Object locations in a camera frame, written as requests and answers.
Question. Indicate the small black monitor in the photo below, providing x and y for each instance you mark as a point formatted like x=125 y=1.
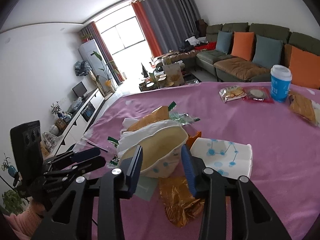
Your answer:
x=79 y=90

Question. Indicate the tall green potted plant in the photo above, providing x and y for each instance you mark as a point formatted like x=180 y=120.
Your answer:
x=107 y=73

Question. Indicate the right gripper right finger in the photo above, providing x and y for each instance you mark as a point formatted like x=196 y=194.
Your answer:
x=252 y=217

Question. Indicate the pink sleeve left forearm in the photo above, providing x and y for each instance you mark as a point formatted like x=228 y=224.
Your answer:
x=25 y=224

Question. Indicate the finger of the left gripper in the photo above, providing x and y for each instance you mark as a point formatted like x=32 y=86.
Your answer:
x=88 y=165
x=85 y=155

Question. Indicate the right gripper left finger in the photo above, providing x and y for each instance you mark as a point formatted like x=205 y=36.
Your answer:
x=71 y=215

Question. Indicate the white standing air conditioner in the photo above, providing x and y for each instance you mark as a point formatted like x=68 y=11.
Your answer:
x=85 y=51

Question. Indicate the orange cracker packet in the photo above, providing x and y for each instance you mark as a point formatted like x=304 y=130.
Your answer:
x=304 y=107

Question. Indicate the gold foil wrapper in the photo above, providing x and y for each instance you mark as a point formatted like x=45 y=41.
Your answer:
x=180 y=206

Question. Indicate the green white candy wrapper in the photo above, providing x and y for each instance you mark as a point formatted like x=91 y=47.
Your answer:
x=182 y=118

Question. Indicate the white blue-dotted tissue pack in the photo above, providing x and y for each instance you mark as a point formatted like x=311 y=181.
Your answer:
x=230 y=159

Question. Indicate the grey orange curtain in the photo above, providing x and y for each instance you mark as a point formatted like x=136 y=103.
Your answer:
x=166 y=24

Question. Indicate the orange snack wrapper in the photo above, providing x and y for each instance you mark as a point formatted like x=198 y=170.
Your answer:
x=160 y=114

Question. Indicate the orange cushion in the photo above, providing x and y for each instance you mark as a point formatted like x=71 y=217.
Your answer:
x=243 y=45
x=305 y=68

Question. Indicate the orange cushion far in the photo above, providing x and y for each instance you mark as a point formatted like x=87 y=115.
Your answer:
x=243 y=45

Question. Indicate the teal cushion far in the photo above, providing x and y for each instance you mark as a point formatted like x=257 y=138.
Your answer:
x=223 y=41

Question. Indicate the orange cushion near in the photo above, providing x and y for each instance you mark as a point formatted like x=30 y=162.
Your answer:
x=305 y=68

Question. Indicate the teal cushion near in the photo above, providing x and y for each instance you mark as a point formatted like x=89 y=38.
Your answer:
x=267 y=52

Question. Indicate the clear cracker snack bag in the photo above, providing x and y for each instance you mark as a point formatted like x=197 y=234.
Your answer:
x=231 y=93

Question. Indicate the teal cushion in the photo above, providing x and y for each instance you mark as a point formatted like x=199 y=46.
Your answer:
x=223 y=41
x=267 y=52

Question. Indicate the white black tv cabinet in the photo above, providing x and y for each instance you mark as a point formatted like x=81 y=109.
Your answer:
x=80 y=122

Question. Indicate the blue white paper cup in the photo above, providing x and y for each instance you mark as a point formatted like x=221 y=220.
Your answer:
x=281 y=78

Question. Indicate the cluttered black coffee table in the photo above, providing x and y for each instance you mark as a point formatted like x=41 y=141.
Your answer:
x=174 y=77

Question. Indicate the pink floral table blanket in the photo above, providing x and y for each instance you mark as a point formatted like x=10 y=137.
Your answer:
x=285 y=163

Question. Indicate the red round-biscuit packet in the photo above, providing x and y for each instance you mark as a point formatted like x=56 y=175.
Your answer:
x=258 y=94

